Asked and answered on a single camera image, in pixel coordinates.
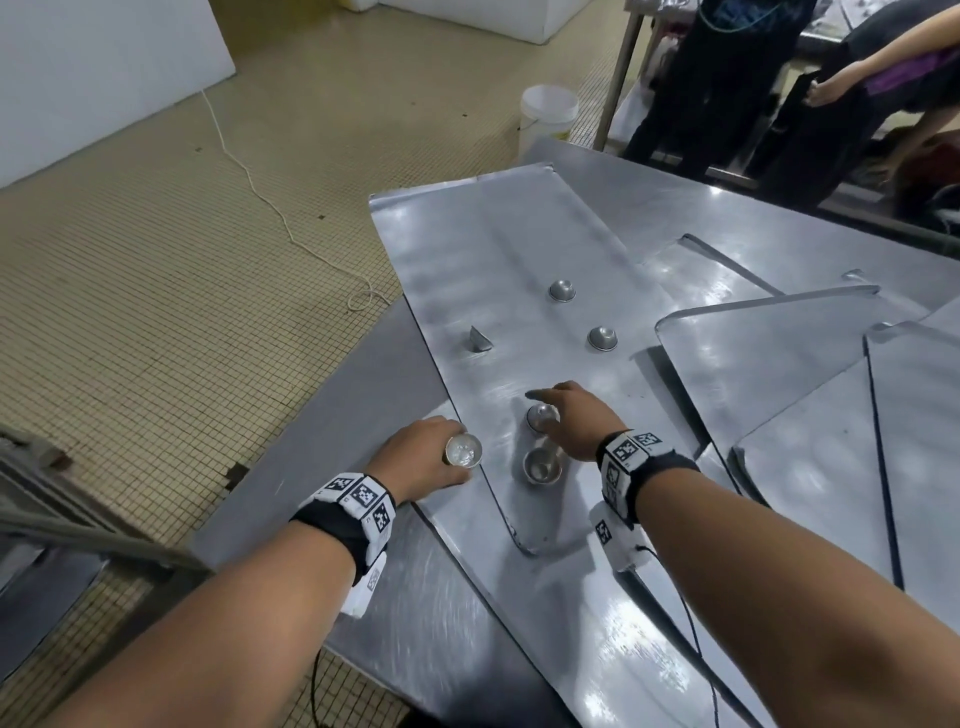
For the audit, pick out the large white box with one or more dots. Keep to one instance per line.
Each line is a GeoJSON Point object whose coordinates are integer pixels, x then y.
{"type": "Point", "coordinates": [97, 67]}
{"type": "Point", "coordinates": [510, 15]}

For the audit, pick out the person's right forearm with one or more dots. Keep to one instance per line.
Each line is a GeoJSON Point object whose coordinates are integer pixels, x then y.
{"type": "Point", "coordinates": [795, 600]}

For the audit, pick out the white plastic bucket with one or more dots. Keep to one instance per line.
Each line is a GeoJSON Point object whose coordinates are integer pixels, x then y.
{"type": "Point", "coordinates": [548, 112]}

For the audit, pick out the person's right hand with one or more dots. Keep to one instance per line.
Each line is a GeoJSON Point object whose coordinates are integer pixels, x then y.
{"type": "Point", "coordinates": [589, 420]}

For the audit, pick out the person's left forearm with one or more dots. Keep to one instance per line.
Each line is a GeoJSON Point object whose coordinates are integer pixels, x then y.
{"type": "Point", "coordinates": [202, 637]}

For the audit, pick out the person's left thumb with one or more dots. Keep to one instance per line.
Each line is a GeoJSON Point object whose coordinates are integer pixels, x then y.
{"type": "Point", "coordinates": [454, 475]}

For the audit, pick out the metal rack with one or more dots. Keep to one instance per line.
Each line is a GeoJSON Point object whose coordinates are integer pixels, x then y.
{"type": "Point", "coordinates": [52, 540]}

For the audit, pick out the black wristband with marker tags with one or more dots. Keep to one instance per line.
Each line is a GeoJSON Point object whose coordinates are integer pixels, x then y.
{"type": "Point", "coordinates": [352, 510]}
{"type": "Point", "coordinates": [637, 461]}

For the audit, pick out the small metal mould cup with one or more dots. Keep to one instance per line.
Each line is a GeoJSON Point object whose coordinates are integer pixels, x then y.
{"type": "Point", "coordinates": [542, 466]}
{"type": "Point", "coordinates": [602, 338]}
{"type": "Point", "coordinates": [540, 416]}
{"type": "Point", "coordinates": [562, 290]}
{"type": "Point", "coordinates": [480, 340]}
{"type": "Point", "coordinates": [463, 451]}

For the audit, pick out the person's left hand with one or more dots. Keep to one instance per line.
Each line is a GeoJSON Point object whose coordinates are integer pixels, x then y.
{"type": "Point", "coordinates": [409, 459]}

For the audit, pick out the person's right thumb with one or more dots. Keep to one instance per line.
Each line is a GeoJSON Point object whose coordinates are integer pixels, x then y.
{"type": "Point", "coordinates": [555, 435]}

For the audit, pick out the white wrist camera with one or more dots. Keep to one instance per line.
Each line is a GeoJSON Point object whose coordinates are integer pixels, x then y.
{"type": "Point", "coordinates": [619, 536]}
{"type": "Point", "coordinates": [365, 586]}

